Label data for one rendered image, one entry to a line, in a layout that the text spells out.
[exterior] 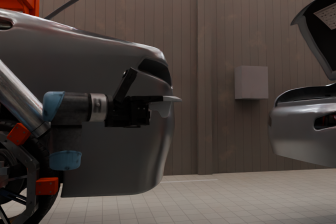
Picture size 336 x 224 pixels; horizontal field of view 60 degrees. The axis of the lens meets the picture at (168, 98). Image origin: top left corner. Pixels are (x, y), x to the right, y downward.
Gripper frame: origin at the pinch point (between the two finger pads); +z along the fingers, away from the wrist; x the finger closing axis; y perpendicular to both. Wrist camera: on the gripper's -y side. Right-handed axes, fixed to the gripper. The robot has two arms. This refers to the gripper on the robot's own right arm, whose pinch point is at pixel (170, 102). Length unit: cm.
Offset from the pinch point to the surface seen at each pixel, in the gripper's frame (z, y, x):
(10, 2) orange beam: -58, -190, -323
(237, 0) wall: 387, -320, -384
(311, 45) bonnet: 289, -114, -153
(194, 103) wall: 291, -90, -442
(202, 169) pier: 304, 48, -448
